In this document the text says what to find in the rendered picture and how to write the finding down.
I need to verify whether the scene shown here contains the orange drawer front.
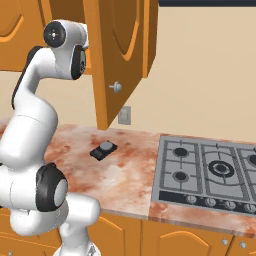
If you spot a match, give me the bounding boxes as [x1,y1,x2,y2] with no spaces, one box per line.
[0,207,64,256]

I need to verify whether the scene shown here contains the orange open cupboard door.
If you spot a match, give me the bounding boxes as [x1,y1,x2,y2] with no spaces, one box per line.
[82,0,150,131]
[142,0,160,80]

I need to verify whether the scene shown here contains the dark extractor hood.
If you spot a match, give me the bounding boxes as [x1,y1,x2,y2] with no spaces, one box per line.
[158,0,256,8]

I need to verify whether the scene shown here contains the grey wall socket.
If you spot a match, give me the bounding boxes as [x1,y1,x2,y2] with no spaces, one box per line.
[117,105,132,126]

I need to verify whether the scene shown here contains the orange base cupboard door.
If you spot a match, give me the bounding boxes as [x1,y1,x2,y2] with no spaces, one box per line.
[87,214,143,256]
[141,219,235,256]
[233,234,256,256]

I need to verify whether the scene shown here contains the grey round door knob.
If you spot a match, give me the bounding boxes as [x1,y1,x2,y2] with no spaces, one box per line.
[108,80,123,95]

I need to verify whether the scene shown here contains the black kitchen scale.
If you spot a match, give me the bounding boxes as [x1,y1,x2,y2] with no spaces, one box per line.
[89,140,119,162]

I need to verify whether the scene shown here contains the grey hob knob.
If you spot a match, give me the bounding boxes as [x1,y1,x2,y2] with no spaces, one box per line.
[224,199,237,211]
[185,194,198,205]
[244,202,256,214]
[204,197,217,208]

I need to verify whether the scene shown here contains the grey gas hob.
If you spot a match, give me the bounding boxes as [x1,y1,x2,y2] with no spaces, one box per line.
[151,133,256,219]

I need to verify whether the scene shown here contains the orange closed cupboard door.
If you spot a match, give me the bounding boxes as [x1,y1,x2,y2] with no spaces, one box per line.
[0,0,54,73]

